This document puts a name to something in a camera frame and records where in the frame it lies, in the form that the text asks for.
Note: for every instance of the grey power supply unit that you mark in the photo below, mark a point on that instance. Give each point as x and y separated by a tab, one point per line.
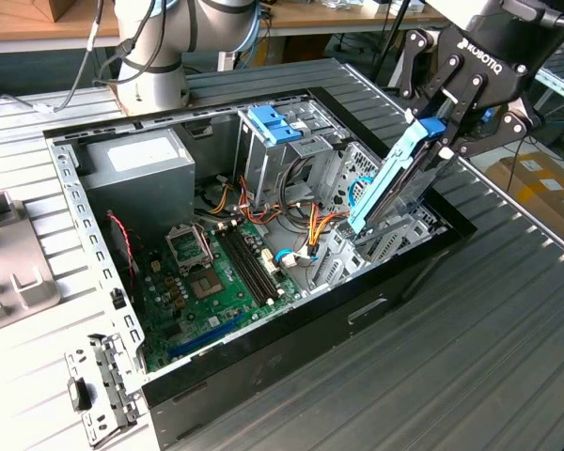
141	188

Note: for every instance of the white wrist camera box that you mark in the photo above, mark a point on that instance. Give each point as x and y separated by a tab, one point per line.
465	9

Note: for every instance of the grey parts rack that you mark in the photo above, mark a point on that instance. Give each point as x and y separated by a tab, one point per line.
9	253

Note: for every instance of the white rectangular device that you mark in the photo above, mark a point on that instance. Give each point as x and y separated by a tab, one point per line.
227	60

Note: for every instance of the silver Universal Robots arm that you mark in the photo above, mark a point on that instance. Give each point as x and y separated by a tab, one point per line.
145	84

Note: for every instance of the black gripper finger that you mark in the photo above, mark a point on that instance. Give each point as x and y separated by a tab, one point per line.
416	61
507	124

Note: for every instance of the perforated metal disk bay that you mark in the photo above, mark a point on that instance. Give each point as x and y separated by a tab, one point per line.
343	268

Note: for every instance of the black tripod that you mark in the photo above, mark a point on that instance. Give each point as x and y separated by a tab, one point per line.
395	30

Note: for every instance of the black plastic latch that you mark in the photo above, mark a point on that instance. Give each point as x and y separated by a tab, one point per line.
80	394

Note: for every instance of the CPU socket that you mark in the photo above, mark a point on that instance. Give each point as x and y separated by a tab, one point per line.
206	284

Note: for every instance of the brown cardboard box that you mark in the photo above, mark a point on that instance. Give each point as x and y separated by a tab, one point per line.
536	197

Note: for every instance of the blue expansion slot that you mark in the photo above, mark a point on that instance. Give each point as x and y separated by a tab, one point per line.
207	334

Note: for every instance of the brown wooden box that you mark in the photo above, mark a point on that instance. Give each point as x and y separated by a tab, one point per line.
58	9

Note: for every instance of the wooden desk white frame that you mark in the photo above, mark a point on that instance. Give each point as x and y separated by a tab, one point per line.
28	23

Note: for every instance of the hard disk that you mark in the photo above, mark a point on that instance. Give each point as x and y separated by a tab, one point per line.
380	178

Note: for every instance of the blue plastic drive latch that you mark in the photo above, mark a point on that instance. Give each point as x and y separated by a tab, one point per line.
263	117

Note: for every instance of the black RAM slot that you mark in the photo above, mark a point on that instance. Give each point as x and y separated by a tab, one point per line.
253	266
247	268
258	264
241	270

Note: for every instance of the thin locking lever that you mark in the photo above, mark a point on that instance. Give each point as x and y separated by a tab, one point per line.
207	244

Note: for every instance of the small white box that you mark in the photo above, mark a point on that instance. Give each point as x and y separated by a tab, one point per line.
411	5

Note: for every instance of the black case fan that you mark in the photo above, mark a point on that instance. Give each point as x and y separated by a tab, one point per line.
117	263

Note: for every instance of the green motherboard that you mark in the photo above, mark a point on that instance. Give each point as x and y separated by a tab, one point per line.
197	324

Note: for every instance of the metal card retention bracket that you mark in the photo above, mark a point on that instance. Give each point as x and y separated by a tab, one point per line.
113	376

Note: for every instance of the white board connector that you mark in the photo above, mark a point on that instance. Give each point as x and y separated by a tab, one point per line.
269	262

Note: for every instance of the metal optical drive cage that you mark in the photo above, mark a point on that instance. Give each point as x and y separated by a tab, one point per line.
268	174

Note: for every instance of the black open PC case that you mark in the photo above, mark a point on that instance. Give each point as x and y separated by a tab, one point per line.
305	350

